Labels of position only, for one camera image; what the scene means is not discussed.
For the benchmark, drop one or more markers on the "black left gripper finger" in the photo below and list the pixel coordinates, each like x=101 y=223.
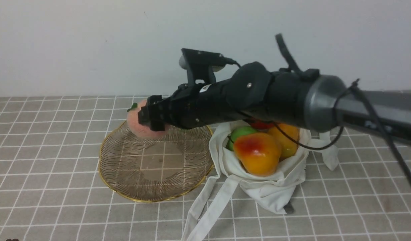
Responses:
x=149 y=108

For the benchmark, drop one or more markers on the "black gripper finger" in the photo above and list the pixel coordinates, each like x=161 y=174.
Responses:
x=157 y=124

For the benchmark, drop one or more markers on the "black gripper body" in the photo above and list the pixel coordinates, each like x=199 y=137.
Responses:
x=240 y=97

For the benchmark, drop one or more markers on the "pink peach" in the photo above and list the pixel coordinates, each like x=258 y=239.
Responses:
x=141 y=131

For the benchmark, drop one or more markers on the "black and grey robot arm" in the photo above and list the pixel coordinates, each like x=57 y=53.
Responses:
x=319 y=104

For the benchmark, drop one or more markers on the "white cloth bag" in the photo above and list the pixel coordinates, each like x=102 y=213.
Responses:
x=272 y=193

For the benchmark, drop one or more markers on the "red apple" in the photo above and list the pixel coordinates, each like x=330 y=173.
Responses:
x=260 y=125

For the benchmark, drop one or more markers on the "green apple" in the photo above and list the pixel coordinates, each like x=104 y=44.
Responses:
x=238 y=132

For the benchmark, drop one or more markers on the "orange red mango front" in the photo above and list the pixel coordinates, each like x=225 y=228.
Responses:
x=259 y=153

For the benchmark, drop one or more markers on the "orange mango rear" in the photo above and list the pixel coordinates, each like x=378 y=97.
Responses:
x=289 y=148

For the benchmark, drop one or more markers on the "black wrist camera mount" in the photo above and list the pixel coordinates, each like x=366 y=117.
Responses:
x=201 y=65

